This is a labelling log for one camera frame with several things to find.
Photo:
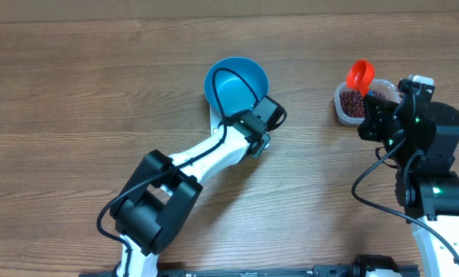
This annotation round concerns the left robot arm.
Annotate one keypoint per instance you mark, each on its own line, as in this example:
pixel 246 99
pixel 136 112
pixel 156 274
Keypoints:
pixel 158 198

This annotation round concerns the white kitchen scale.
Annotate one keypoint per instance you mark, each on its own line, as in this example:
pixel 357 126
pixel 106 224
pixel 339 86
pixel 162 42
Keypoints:
pixel 215 119

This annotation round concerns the clear plastic container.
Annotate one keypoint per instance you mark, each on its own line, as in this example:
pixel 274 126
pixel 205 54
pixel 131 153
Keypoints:
pixel 379 87

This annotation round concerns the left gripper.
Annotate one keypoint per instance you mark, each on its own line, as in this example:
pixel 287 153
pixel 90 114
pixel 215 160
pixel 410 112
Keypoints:
pixel 250 124

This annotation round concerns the blue metal bowl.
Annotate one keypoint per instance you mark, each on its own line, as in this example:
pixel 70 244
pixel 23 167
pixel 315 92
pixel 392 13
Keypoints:
pixel 239 81

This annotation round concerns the red beans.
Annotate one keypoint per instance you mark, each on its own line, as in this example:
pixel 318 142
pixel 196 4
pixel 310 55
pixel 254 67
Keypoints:
pixel 352 104

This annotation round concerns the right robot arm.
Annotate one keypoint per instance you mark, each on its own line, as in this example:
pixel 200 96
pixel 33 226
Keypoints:
pixel 421 137

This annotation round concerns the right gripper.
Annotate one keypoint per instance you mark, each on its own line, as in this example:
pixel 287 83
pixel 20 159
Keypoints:
pixel 373 116

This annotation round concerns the red scoop blue handle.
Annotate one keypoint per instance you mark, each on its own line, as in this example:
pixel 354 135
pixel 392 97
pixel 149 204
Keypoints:
pixel 360 76

